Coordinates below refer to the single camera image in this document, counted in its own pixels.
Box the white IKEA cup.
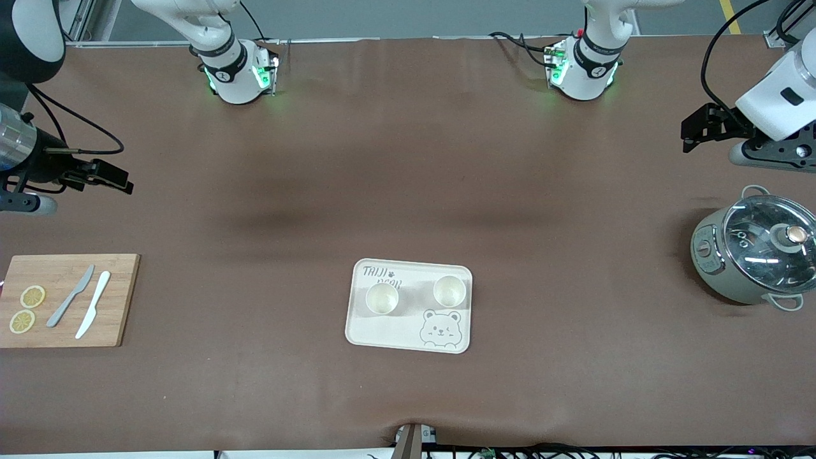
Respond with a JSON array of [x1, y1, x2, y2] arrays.
[[433, 275, 467, 309], [365, 282, 400, 316]]

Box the wooden cutting board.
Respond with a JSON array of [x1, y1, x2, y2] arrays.
[[0, 254, 140, 349]]

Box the grey plastic knife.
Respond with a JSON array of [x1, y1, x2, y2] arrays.
[[46, 265, 96, 328]]

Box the white plastic knife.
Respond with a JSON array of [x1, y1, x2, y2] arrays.
[[75, 271, 112, 340]]

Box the grey-green electric cooking pot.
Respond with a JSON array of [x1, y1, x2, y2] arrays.
[[690, 185, 805, 312]]

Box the brown table cover mat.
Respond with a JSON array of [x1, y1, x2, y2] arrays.
[[0, 35, 816, 455]]

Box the cream bear print tray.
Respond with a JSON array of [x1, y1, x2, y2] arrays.
[[345, 258, 473, 354]]

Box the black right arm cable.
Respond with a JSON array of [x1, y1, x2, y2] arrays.
[[25, 83, 125, 156]]

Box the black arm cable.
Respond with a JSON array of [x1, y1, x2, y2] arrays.
[[25, 83, 125, 156], [700, 0, 773, 128]]

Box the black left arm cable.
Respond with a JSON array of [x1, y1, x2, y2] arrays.
[[700, 0, 773, 128]]

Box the aluminium frame profile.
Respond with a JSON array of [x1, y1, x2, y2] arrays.
[[64, 0, 192, 49]]

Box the black arm base cables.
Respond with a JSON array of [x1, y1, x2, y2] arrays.
[[489, 30, 557, 68]]

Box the metal table edge bracket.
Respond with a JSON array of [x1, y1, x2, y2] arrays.
[[394, 423, 438, 459]]

